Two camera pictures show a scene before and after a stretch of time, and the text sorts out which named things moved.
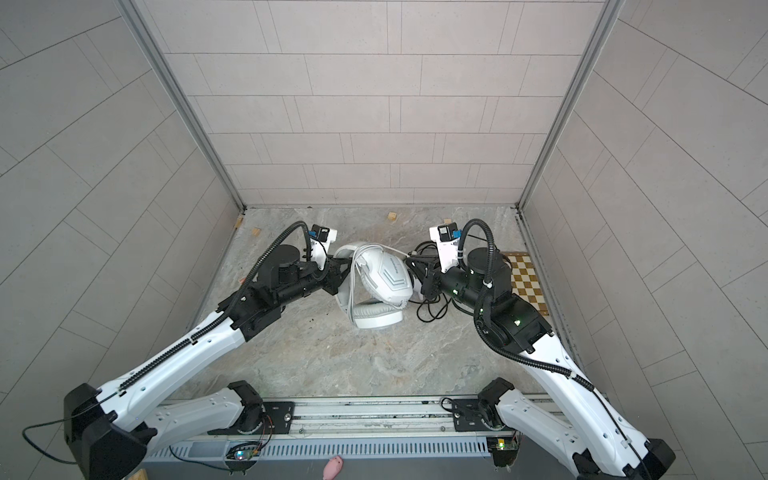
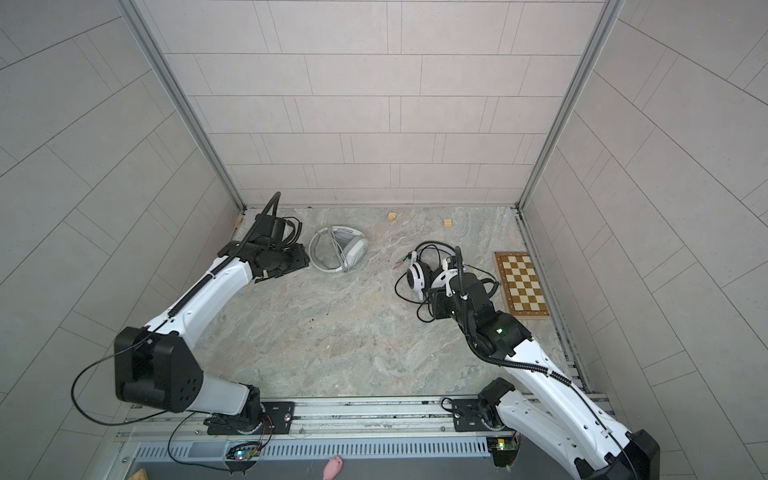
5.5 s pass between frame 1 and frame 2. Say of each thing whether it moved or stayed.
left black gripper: moved
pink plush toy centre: stayed
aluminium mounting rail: stayed
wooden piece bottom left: stayed
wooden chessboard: stayed
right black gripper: moved
